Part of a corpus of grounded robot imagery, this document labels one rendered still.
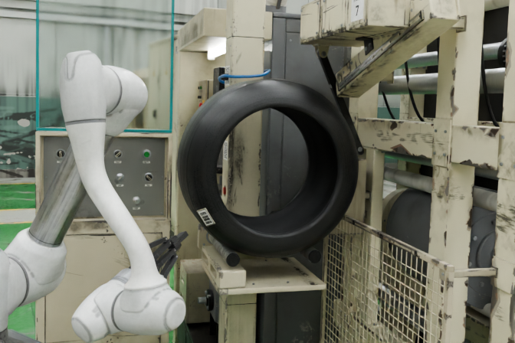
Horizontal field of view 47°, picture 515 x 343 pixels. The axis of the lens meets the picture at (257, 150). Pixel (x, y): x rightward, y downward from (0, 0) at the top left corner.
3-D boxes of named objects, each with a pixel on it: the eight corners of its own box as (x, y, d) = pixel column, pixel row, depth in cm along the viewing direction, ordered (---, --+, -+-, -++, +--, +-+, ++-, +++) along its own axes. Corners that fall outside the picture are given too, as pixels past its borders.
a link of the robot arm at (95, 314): (114, 309, 159) (150, 312, 152) (73, 348, 147) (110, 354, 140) (99, 276, 156) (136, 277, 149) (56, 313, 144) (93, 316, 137)
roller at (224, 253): (218, 229, 225) (220, 240, 226) (207, 231, 224) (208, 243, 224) (239, 252, 191) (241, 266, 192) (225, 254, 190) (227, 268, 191)
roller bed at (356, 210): (311, 224, 250) (314, 155, 248) (344, 223, 254) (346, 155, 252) (329, 235, 231) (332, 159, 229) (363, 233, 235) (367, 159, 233)
